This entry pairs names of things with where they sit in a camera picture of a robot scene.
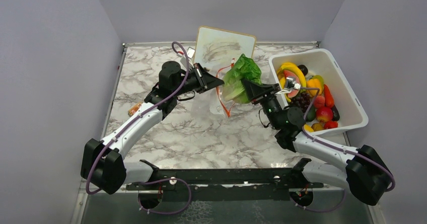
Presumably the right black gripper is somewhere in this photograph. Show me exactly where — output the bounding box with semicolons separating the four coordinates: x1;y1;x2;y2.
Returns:
242;78;282;130

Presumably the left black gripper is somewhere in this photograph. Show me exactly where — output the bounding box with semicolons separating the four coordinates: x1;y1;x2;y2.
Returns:
173;63;225;97

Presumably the green lettuce head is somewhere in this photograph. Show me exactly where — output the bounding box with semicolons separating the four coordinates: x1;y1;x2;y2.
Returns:
222;54;262;104

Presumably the clear zip top bag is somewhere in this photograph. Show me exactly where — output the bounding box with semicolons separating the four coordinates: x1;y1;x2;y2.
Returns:
190;58;238;121

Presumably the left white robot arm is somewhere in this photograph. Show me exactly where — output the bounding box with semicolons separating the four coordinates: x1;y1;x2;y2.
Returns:
81;61;224;194

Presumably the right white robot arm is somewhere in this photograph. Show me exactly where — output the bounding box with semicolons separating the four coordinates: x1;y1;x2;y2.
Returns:
241;78;396;206

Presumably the watermelon slice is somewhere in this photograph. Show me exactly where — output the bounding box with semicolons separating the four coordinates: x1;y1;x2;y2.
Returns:
281;70;300;99

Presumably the yellow banana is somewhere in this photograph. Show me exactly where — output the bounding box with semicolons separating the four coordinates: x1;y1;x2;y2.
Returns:
276;62;306;89

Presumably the dark grapes bunch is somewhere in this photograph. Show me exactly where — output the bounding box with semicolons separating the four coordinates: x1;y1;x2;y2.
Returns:
289;91;311;113

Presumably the yellow bell pepper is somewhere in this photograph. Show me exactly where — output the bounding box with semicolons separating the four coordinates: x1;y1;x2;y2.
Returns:
306;78;324;97

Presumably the green avocado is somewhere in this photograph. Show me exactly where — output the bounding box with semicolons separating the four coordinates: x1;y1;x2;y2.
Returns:
306;106;316;122

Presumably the pink peach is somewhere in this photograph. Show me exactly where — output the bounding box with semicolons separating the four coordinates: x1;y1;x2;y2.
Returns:
313;95;325;109

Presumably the red apple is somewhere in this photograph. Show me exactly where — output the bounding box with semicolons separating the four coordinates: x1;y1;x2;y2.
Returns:
316;106;333;123

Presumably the red chili pepper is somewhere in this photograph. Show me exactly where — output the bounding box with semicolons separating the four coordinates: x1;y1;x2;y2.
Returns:
323;84;334;108

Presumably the orange snack packet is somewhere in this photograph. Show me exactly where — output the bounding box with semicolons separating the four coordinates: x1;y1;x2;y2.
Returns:
127;102;142;117

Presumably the red tomato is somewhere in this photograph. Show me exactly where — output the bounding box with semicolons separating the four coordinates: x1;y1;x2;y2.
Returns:
323;121;338;129

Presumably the dark eggplant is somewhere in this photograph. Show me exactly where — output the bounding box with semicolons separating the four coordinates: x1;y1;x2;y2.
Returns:
331;105;340;121

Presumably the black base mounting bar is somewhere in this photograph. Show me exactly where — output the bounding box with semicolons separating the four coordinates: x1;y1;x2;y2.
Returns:
124;167;324;202

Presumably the white plastic bin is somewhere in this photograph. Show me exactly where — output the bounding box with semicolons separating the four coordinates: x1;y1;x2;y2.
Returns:
269;48;369;136

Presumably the small whiteboard with wood frame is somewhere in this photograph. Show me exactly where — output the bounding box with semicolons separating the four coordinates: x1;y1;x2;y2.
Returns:
192;26;257;69

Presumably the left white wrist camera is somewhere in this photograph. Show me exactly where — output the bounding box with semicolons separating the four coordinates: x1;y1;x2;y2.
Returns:
180;47;195;67

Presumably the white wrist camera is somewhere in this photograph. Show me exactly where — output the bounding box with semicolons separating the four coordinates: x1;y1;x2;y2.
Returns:
275;77;301;95
180;47;195;67

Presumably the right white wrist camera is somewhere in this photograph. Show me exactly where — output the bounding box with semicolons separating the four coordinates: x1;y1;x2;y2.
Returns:
275;77;301;95

